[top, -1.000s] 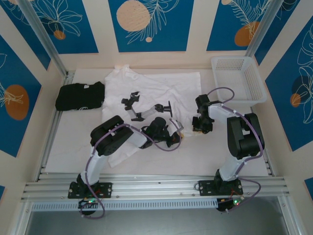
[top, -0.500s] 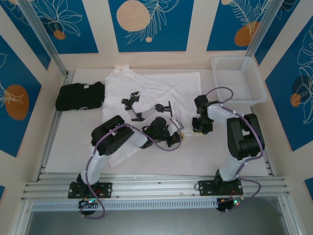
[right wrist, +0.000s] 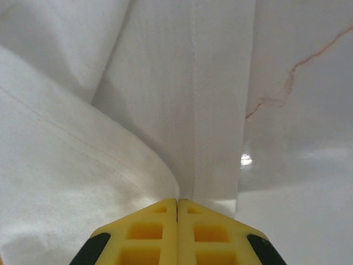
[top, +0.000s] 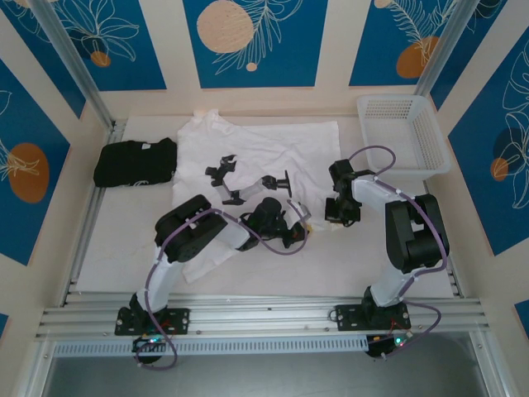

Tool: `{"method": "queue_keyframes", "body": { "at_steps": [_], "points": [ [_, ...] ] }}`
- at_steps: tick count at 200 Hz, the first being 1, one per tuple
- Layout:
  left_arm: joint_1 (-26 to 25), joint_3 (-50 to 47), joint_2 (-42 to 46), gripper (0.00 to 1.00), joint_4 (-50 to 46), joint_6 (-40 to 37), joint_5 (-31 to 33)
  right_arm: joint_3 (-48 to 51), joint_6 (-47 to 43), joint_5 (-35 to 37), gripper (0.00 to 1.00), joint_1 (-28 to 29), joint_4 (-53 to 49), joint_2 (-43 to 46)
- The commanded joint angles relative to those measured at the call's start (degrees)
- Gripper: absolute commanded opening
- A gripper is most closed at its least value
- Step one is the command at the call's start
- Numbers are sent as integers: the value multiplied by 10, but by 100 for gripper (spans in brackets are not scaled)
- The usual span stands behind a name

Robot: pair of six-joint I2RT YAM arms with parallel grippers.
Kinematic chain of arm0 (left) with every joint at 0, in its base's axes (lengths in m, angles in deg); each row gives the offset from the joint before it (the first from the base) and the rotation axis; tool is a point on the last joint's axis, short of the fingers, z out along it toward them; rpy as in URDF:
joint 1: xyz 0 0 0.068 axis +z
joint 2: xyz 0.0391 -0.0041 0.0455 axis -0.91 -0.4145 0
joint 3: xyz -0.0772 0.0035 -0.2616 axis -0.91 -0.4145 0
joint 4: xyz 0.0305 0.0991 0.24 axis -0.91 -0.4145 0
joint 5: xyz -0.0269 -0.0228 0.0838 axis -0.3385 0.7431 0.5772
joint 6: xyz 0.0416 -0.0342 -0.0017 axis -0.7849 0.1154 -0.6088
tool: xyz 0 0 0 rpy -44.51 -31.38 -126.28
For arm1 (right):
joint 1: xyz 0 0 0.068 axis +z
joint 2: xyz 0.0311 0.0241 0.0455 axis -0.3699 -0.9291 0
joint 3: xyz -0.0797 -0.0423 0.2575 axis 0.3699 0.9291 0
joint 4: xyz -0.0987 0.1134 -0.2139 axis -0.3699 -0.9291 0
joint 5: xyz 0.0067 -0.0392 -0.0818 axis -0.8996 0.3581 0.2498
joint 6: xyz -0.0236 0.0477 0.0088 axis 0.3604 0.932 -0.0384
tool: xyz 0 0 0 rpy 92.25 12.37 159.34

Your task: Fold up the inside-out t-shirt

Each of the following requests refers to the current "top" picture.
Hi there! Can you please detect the white t-shirt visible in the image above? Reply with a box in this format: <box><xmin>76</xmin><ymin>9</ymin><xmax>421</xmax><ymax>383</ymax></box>
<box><xmin>171</xmin><ymin>108</ymin><xmax>342</xmax><ymax>285</ymax></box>

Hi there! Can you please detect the folded black t-shirt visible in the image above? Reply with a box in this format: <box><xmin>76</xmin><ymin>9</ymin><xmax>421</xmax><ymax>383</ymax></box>
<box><xmin>93</xmin><ymin>136</ymin><xmax>180</xmax><ymax>189</ymax></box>

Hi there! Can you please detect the white perforated plastic basket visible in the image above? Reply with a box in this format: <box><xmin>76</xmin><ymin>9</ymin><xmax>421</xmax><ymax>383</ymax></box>
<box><xmin>355</xmin><ymin>93</ymin><xmax>452</xmax><ymax>182</ymax></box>

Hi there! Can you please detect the blue panel dark circle leaf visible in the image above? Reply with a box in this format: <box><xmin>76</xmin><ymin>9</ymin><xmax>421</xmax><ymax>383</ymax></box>
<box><xmin>448</xmin><ymin>28</ymin><xmax>529</xmax><ymax>257</ymax></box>

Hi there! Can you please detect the blue panel peach circle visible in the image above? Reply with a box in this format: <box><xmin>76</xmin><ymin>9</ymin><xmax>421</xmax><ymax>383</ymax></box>
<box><xmin>183</xmin><ymin>0</ymin><xmax>330</xmax><ymax>89</ymax></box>

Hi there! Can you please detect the blue panel fern orange circle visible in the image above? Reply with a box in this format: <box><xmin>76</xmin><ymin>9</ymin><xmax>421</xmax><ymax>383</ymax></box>
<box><xmin>349</xmin><ymin>0</ymin><xmax>455</xmax><ymax>88</ymax></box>

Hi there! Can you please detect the blue panel small orange circle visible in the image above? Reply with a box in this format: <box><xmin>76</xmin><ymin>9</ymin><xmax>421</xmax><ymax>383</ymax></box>
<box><xmin>52</xmin><ymin>0</ymin><xmax>168</xmax><ymax>93</ymax></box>

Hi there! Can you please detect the blue panel large orange circle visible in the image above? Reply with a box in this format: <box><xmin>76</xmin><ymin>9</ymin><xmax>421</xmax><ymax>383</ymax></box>
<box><xmin>0</xmin><ymin>57</ymin><xmax>71</xmax><ymax>266</ymax></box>

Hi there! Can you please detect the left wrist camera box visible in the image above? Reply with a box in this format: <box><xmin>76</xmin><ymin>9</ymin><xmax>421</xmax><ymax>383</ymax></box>
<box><xmin>287</xmin><ymin>200</ymin><xmax>313</xmax><ymax>223</ymax></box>

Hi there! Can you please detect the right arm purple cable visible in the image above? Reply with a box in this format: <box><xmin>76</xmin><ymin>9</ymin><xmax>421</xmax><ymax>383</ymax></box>
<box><xmin>349</xmin><ymin>146</ymin><xmax>451</xmax><ymax>361</ymax></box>

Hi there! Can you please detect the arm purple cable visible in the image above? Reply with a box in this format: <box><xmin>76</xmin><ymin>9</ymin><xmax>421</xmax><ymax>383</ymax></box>
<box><xmin>134</xmin><ymin>200</ymin><xmax>309</xmax><ymax>370</ymax></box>
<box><xmin>349</xmin><ymin>146</ymin><xmax>451</xmax><ymax>361</ymax></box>

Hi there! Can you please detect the wide aluminium base frame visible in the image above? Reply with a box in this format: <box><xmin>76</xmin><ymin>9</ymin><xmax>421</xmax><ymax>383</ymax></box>
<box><xmin>35</xmin><ymin>291</ymin><xmax>493</xmax><ymax>343</ymax></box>

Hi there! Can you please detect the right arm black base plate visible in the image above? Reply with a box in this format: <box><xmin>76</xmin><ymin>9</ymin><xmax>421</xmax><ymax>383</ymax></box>
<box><xmin>333</xmin><ymin>304</ymin><xmax>412</xmax><ymax>332</ymax></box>

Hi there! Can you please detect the white slotted cable duct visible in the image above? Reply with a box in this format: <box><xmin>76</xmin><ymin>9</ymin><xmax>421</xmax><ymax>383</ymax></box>
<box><xmin>52</xmin><ymin>334</ymin><xmax>371</xmax><ymax>358</ymax></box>

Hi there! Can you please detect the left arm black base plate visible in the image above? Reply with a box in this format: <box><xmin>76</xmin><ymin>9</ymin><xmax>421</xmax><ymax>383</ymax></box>
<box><xmin>114</xmin><ymin>308</ymin><xmax>191</xmax><ymax>336</ymax></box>

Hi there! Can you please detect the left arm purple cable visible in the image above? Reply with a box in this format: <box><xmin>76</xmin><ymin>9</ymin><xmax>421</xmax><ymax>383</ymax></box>
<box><xmin>134</xmin><ymin>200</ymin><xmax>309</xmax><ymax>370</ymax></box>

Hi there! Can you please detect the blue floral wall panel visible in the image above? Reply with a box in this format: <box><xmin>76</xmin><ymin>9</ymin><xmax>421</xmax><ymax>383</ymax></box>
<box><xmin>429</xmin><ymin>0</ymin><xmax>509</xmax><ymax>111</ymax></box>
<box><xmin>0</xmin><ymin>0</ymin><xmax>87</xmax><ymax>120</ymax></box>

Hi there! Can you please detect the tall aluminium post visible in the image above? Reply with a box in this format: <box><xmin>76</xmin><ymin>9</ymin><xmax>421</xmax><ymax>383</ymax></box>
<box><xmin>415</xmin><ymin>0</ymin><xmax>476</xmax><ymax>98</ymax></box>
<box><xmin>31</xmin><ymin>0</ymin><xmax>117</xmax><ymax>129</ymax></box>

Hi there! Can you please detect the short aluminium frame leg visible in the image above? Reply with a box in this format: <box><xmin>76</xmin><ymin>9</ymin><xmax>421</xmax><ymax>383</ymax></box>
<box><xmin>20</xmin><ymin>341</ymin><xmax>57</xmax><ymax>397</ymax></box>
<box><xmin>469</xmin><ymin>330</ymin><xmax>512</xmax><ymax>397</ymax></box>

